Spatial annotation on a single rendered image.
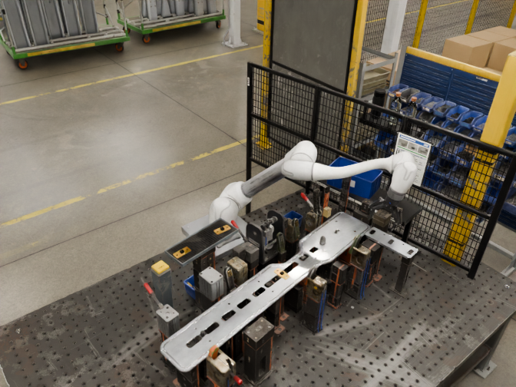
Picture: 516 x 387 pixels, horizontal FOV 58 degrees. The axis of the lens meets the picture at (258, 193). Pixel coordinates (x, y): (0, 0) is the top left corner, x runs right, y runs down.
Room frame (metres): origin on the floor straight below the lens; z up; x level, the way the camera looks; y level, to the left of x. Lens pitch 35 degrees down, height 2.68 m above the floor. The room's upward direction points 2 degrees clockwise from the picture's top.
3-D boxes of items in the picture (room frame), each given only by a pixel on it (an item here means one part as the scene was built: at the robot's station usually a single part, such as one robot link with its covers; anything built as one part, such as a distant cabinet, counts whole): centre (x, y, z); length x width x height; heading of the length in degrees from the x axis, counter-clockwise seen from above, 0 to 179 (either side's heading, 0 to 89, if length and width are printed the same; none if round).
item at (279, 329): (1.66, -0.08, 0.84); 0.17 x 0.06 x 0.29; 47
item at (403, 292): (1.92, -0.83, 0.84); 0.11 x 0.06 x 0.29; 47
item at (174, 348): (1.70, -0.12, 1.00); 1.38 x 0.22 x 0.02; 137
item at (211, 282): (1.59, 0.21, 0.90); 0.13 x 0.10 x 0.41; 47
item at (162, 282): (1.58, 0.45, 0.92); 0.08 x 0.08 x 0.44; 47
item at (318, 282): (1.64, -0.30, 0.87); 0.12 x 0.09 x 0.35; 47
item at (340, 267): (1.80, -0.44, 0.84); 0.11 x 0.08 x 0.29; 47
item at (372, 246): (1.99, -0.64, 0.84); 0.11 x 0.10 x 0.28; 47
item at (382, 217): (2.17, -0.73, 0.88); 0.08 x 0.08 x 0.36; 47
